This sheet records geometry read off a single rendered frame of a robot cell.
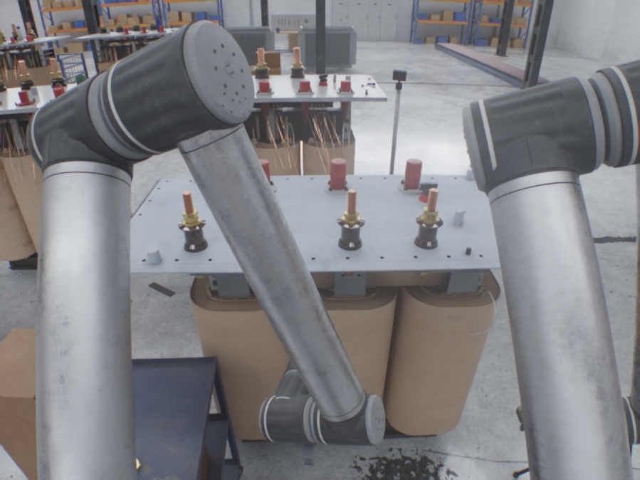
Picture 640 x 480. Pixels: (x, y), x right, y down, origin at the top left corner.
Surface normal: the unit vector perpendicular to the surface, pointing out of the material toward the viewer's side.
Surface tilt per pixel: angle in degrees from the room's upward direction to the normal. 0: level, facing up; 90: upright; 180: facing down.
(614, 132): 102
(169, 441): 0
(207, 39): 63
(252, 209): 77
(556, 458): 70
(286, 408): 24
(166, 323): 0
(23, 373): 0
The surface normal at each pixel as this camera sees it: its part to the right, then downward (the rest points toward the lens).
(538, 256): -0.66, -0.10
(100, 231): 0.74, -0.21
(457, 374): 0.07, 0.52
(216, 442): 0.00, -0.85
